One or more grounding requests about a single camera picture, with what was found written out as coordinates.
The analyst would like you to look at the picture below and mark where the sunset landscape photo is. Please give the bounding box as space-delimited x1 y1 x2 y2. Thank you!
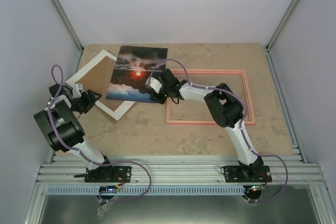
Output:
106 46 168 103

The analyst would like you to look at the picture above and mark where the pink picture frame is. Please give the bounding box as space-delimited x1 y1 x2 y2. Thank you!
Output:
166 69 256 125

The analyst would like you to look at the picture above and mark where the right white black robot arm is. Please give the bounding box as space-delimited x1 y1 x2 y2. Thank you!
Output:
145 69 264 182

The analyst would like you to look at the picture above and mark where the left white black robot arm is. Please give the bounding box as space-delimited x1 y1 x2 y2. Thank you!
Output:
34 84 115 182

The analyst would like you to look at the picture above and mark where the white mat brown backing board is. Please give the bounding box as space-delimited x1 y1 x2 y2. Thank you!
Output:
66 50 135 123

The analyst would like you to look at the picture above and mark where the left circuit board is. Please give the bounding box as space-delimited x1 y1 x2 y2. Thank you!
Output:
98 184 123 194

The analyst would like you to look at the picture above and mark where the circuit board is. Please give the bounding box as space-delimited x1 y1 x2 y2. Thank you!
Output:
246 184 266 191
98 184 123 194

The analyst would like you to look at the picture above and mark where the right circuit board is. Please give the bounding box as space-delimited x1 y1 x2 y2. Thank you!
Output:
246 184 266 191

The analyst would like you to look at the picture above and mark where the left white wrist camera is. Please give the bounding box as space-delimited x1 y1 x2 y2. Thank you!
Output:
72 83 83 98

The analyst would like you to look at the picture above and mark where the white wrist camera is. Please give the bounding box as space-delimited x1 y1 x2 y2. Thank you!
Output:
145 77 163 93
72 83 83 98

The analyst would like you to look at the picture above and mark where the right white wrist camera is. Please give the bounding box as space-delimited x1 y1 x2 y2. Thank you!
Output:
145 77 163 93

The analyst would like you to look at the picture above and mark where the left aluminium corner post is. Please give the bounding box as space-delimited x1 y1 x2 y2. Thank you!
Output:
35 0 85 54

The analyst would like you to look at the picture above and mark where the aluminium corner post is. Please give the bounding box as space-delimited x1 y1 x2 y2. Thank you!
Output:
35 0 85 54
265 0 301 53

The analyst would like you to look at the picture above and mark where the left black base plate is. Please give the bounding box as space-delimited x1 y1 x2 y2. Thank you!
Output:
84 166 132 183

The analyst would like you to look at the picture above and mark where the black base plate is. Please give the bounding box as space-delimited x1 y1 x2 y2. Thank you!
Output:
220 166 272 183
84 166 132 183

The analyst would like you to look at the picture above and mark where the aluminium rail platform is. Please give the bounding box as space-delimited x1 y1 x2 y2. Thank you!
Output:
36 154 325 185

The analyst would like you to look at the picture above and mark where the blue slotted cable duct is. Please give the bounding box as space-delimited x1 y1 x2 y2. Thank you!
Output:
47 185 245 196

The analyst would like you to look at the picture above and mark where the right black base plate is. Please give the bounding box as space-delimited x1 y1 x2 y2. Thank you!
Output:
220 166 272 183

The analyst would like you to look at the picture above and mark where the right aluminium corner post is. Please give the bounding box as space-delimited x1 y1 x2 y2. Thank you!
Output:
265 0 301 53

